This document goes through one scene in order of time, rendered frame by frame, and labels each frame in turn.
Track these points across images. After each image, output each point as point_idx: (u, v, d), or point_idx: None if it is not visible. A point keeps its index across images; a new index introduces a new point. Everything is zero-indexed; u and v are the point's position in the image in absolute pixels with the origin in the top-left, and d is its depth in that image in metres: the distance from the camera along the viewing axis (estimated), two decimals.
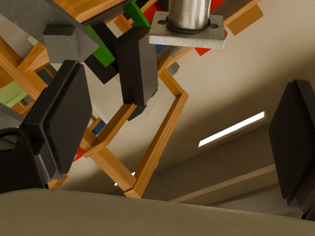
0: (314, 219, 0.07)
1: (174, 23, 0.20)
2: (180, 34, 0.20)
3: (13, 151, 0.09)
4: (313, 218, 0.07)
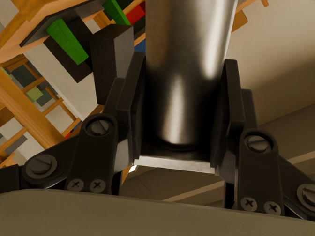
0: (243, 196, 0.08)
1: (154, 134, 0.12)
2: (164, 153, 0.12)
3: (100, 137, 0.09)
4: (241, 195, 0.08)
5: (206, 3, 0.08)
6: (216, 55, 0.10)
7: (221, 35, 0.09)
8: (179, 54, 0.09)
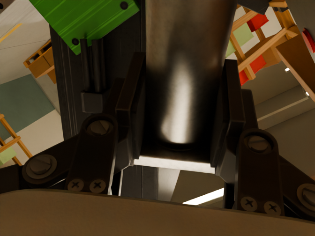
0: (243, 196, 0.08)
1: (154, 134, 0.12)
2: (164, 153, 0.12)
3: (100, 137, 0.09)
4: (241, 195, 0.08)
5: (206, 3, 0.08)
6: (216, 55, 0.10)
7: (221, 35, 0.09)
8: (179, 54, 0.09)
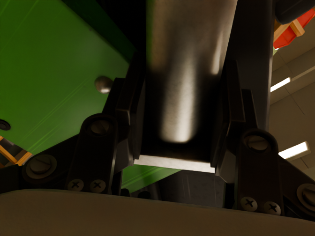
0: (243, 196, 0.08)
1: (154, 133, 0.13)
2: (164, 152, 0.12)
3: (100, 137, 0.09)
4: (241, 195, 0.08)
5: (205, 2, 0.08)
6: (216, 55, 0.10)
7: (221, 35, 0.09)
8: (179, 53, 0.09)
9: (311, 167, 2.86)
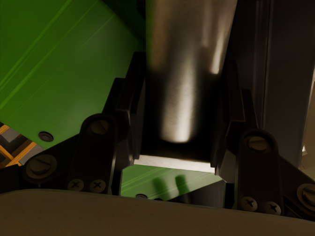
0: (243, 196, 0.08)
1: (154, 133, 0.13)
2: (164, 152, 0.12)
3: (100, 137, 0.09)
4: (241, 195, 0.08)
5: (205, 2, 0.08)
6: (216, 55, 0.10)
7: (221, 35, 0.09)
8: (179, 53, 0.09)
9: (308, 168, 2.89)
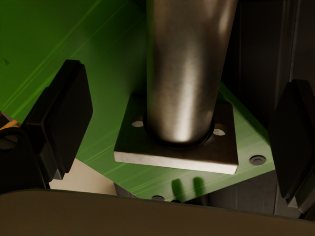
0: (313, 219, 0.07)
1: (155, 133, 0.13)
2: (164, 152, 0.12)
3: (14, 151, 0.09)
4: (312, 217, 0.07)
5: (206, 3, 0.08)
6: (216, 55, 0.10)
7: (221, 35, 0.09)
8: (180, 53, 0.09)
9: None
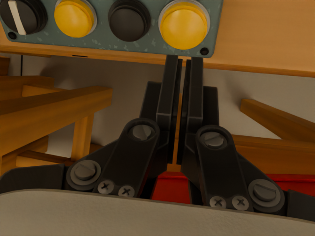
0: (210, 197, 0.08)
1: None
2: None
3: (139, 143, 0.09)
4: (209, 196, 0.08)
5: None
6: None
7: None
8: None
9: None
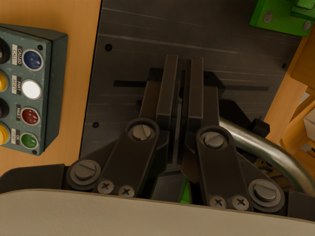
0: (211, 197, 0.08)
1: None
2: None
3: (139, 143, 0.09)
4: (209, 196, 0.08)
5: None
6: None
7: None
8: None
9: None
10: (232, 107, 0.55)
